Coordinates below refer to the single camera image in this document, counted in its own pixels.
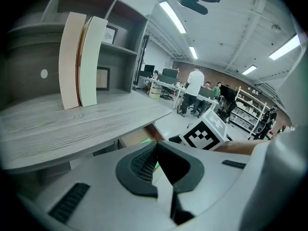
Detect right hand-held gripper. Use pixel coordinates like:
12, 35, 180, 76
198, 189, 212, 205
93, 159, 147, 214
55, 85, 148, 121
168, 109, 228, 152

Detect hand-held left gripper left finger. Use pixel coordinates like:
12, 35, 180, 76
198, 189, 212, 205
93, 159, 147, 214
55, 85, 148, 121
115, 141, 159, 199

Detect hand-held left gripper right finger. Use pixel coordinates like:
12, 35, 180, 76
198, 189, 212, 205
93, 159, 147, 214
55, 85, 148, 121
157, 141, 205, 226

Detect brown cardboard box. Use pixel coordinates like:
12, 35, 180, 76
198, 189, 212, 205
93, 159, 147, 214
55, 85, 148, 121
118, 123, 167, 151

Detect black office chair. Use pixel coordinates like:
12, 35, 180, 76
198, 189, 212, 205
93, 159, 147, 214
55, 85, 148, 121
216, 96, 238, 124
159, 85, 176, 101

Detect group of grey storage bins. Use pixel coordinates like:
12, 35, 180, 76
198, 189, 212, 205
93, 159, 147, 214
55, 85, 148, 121
230, 106, 258, 130

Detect white office desk row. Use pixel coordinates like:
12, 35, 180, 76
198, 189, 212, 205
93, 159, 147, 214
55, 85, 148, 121
139, 75, 220, 111

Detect white metal storage rack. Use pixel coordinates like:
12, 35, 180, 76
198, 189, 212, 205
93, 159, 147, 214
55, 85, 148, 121
228, 86, 270, 140

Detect black and white wheeled machine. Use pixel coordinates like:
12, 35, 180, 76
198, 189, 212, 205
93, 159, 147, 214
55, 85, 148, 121
254, 120, 268, 135

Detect pale stacked boxes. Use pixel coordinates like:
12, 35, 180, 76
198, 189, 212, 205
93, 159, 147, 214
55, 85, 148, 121
148, 84, 162, 99

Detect grey wooden desk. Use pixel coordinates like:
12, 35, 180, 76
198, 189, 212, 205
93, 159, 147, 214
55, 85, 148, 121
0, 88, 173, 176

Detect person's white shirt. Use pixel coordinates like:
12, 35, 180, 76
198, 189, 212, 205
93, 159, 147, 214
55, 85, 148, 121
240, 54, 308, 231

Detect brown framed picture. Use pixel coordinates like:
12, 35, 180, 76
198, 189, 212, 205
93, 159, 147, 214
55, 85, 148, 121
96, 66, 111, 91

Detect cream decorative book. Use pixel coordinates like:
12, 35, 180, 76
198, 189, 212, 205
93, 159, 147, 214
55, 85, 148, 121
80, 15, 109, 107

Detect white framed plant picture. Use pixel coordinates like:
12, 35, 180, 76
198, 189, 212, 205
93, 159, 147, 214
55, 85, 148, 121
103, 25, 119, 45

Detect grey wooden shelf unit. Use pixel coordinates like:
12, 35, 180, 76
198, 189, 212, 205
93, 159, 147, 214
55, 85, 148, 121
0, 0, 149, 111

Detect black head-worn camera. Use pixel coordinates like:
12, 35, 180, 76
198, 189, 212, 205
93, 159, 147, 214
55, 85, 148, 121
177, 0, 225, 15

